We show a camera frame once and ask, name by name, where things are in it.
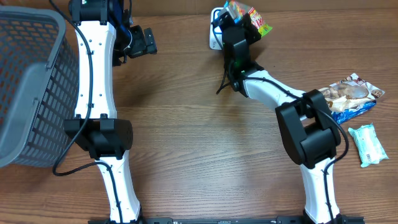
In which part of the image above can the green red snack bag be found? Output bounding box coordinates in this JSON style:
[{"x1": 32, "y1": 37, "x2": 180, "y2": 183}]
[{"x1": 224, "y1": 0, "x2": 272, "y2": 37}]

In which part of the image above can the beige brown snack pouch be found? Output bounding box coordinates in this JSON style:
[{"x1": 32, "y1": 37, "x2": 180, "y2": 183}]
[{"x1": 319, "y1": 73, "x2": 385, "y2": 112}]

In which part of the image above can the blue snack bar wrapper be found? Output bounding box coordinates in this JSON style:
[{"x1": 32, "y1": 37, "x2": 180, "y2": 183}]
[{"x1": 331, "y1": 100, "x2": 377, "y2": 124}]

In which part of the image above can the teal white snack packet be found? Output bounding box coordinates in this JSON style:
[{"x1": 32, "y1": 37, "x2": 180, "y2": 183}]
[{"x1": 348, "y1": 123, "x2": 389, "y2": 168}]

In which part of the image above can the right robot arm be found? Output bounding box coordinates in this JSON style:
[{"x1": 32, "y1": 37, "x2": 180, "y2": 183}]
[{"x1": 211, "y1": 9, "x2": 341, "y2": 223}]

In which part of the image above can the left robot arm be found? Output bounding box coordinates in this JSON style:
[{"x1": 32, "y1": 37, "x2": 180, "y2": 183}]
[{"x1": 63, "y1": 0, "x2": 157, "y2": 223}]

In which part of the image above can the white barcode scanner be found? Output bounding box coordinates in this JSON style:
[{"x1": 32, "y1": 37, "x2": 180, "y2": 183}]
[{"x1": 209, "y1": 7, "x2": 223, "y2": 50}]

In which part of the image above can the grey plastic mesh basket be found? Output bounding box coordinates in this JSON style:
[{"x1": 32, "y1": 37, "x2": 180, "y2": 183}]
[{"x1": 1, "y1": 6, "x2": 79, "y2": 167}]

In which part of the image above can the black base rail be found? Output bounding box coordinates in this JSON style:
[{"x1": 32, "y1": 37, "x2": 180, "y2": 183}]
[{"x1": 87, "y1": 215, "x2": 365, "y2": 224}]

